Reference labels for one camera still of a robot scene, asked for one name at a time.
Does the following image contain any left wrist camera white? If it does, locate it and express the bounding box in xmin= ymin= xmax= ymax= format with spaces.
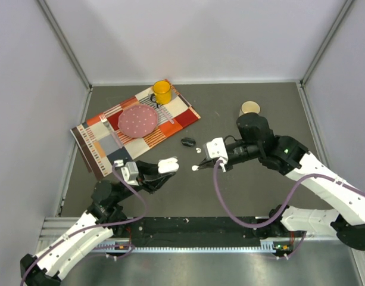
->
xmin=114 ymin=160 xmax=139 ymax=185

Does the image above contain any cream enamel mug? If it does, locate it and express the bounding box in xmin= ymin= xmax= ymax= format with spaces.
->
xmin=239 ymin=101 xmax=261 ymax=116

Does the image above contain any pink dotted plate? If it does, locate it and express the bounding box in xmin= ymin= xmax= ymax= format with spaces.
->
xmin=118 ymin=104 xmax=158 ymax=138

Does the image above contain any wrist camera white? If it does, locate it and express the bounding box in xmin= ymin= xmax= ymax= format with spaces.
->
xmin=203 ymin=137 xmax=228 ymax=163
xmin=114 ymin=160 xmax=139 ymax=185

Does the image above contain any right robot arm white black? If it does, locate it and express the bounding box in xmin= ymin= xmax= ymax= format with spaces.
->
xmin=192 ymin=113 xmax=365 ymax=251

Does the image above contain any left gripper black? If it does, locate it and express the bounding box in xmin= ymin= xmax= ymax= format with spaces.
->
xmin=114 ymin=160 xmax=176 ymax=203

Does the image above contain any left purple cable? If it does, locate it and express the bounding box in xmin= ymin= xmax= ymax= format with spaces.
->
xmin=20 ymin=163 xmax=149 ymax=286

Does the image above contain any purple cable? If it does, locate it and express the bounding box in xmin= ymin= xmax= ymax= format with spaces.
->
xmin=20 ymin=163 xmax=149 ymax=286
xmin=213 ymin=159 xmax=365 ymax=260

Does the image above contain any patterned orange placemat cloth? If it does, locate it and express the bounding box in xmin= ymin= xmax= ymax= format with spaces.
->
xmin=71 ymin=79 xmax=201 ymax=179

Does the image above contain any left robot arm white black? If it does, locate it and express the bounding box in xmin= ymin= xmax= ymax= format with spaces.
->
xmin=20 ymin=157 xmax=179 ymax=285

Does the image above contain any yellow mug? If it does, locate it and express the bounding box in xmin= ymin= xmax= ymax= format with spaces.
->
xmin=150 ymin=80 xmax=172 ymax=105

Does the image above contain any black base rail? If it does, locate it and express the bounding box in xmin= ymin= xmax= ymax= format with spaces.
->
xmin=116 ymin=217 xmax=277 ymax=248

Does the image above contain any white earbud charging case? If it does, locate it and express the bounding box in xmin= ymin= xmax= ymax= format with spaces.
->
xmin=157 ymin=157 xmax=179 ymax=174

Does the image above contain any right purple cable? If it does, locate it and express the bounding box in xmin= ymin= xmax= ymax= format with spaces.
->
xmin=213 ymin=159 xmax=365 ymax=260

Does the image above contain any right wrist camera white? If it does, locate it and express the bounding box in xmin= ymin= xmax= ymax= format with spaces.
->
xmin=203 ymin=137 xmax=228 ymax=163

